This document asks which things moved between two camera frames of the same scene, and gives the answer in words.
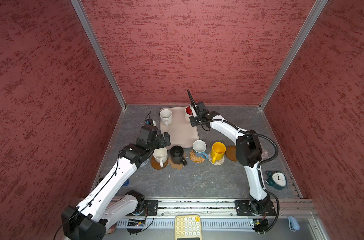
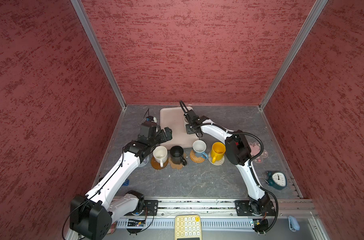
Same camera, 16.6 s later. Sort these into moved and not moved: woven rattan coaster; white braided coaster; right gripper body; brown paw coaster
Moved: right gripper body
Not moved: brown paw coaster; white braided coaster; woven rattan coaster
